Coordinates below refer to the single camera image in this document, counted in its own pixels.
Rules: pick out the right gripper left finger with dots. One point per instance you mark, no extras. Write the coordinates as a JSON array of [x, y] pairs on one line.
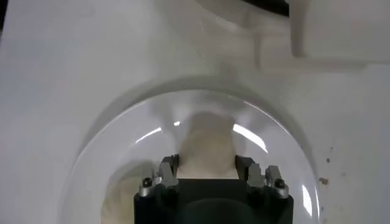
[[169, 172]]

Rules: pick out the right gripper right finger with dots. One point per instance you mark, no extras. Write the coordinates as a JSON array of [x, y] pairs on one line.
[[248, 173]]

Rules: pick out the white steamed baozi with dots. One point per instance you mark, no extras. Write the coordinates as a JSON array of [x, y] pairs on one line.
[[122, 198], [207, 146]]

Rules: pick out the white round plate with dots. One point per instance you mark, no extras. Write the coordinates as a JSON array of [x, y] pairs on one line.
[[128, 143]]

